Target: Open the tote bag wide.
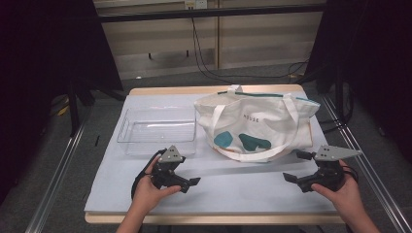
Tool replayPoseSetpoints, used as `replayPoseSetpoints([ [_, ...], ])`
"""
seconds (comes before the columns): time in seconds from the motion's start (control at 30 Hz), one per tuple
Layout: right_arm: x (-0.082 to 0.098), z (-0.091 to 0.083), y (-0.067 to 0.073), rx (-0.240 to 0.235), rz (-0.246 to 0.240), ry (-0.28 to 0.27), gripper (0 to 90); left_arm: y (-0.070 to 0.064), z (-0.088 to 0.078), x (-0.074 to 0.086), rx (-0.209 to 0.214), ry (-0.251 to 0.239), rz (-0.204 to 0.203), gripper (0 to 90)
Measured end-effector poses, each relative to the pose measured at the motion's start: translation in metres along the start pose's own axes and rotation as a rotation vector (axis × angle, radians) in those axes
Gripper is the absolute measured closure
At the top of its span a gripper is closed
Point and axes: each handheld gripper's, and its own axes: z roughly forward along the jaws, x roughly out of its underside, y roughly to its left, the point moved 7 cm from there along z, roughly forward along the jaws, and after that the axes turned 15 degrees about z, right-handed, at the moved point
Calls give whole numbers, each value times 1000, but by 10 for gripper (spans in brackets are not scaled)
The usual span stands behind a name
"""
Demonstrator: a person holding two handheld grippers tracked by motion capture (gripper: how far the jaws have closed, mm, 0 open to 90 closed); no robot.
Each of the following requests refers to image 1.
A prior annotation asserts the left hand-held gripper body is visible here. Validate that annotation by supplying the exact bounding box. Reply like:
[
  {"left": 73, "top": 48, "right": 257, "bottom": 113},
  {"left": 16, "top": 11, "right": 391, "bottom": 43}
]
[{"left": 151, "top": 145, "right": 192, "bottom": 189}]

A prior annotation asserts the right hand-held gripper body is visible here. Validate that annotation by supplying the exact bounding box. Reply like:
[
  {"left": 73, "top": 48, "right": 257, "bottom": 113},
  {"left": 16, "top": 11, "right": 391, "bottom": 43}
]
[{"left": 297, "top": 145, "right": 362, "bottom": 193}]

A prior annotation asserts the clear plastic bin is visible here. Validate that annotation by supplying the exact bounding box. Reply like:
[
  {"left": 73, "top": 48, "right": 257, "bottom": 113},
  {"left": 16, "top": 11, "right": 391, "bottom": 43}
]
[{"left": 116, "top": 106, "right": 198, "bottom": 156}]

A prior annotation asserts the white canvas tote bag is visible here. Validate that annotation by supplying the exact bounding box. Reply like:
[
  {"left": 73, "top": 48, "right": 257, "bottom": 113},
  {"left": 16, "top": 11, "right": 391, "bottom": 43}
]
[{"left": 193, "top": 84, "right": 322, "bottom": 164}]

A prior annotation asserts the person's right hand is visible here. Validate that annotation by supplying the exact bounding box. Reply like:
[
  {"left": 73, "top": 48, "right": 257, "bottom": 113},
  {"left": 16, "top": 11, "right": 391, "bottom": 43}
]
[{"left": 311, "top": 159, "right": 365, "bottom": 226}]

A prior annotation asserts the person's left hand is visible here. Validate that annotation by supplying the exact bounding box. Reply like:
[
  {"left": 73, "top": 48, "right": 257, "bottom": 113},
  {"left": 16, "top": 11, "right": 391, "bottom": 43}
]
[{"left": 132, "top": 154, "right": 182, "bottom": 216}]

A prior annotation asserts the light blue table mat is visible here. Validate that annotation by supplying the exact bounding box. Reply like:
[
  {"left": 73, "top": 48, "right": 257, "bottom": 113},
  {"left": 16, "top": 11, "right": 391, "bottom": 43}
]
[{"left": 84, "top": 91, "right": 338, "bottom": 216}]

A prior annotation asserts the black metal stand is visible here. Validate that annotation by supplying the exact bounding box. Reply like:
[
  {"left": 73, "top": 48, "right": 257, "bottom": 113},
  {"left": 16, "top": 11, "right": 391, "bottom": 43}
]
[{"left": 66, "top": 76, "right": 98, "bottom": 138}]

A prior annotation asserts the black curtain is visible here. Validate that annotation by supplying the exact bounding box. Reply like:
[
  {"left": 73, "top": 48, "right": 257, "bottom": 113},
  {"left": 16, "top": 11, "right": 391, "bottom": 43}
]
[
  {"left": 0, "top": 0, "right": 124, "bottom": 206},
  {"left": 305, "top": 0, "right": 412, "bottom": 164}
]

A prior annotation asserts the yellow floor item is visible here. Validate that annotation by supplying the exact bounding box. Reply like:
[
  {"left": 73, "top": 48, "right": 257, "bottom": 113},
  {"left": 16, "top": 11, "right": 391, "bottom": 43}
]
[{"left": 56, "top": 96, "right": 71, "bottom": 117}]

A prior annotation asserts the black horizontal bar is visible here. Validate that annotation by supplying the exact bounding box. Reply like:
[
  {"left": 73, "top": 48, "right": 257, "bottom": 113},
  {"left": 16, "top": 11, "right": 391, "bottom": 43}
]
[{"left": 98, "top": 3, "right": 326, "bottom": 23}]

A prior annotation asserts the right hand-held gripper cable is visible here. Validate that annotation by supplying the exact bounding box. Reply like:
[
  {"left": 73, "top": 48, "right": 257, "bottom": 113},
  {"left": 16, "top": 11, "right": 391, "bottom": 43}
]
[{"left": 341, "top": 164, "right": 360, "bottom": 184}]

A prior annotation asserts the hand-held gripper cable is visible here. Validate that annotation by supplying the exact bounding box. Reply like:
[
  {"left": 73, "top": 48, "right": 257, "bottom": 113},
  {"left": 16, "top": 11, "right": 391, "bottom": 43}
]
[
  {"left": 341, "top": 164, "right": 360, "bottom": 184},
  {"left": 130, "top": 149, "right": 168, "bottom": 200}
]

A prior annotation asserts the left hand-held gripper cable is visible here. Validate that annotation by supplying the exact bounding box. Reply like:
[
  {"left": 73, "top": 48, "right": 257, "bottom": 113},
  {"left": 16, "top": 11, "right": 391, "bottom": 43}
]
[{"left": 130, "top": 149, "right": 168, "bottom": 200}]

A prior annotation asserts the aluminium floor rail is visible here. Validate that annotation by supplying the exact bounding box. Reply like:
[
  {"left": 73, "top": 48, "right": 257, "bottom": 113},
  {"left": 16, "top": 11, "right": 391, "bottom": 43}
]
[
  {"left": 320, "top": 93, "right": 412, "bottom": 233},
  {"left": 24, "top": 106, "right": 93, "bottom": 233}
]

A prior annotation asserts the thin black wall cable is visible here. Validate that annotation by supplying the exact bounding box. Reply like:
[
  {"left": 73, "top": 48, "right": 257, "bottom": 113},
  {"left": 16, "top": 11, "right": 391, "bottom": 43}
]
[{"left": 190, "top": 17, "right": 311, "bottom": 85}]

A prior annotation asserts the white wall socket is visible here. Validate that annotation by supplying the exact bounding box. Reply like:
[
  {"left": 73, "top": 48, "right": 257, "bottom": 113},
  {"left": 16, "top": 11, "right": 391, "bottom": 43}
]
[{"left": 184, "top": 0, "right": 208, "bottom": 10}]

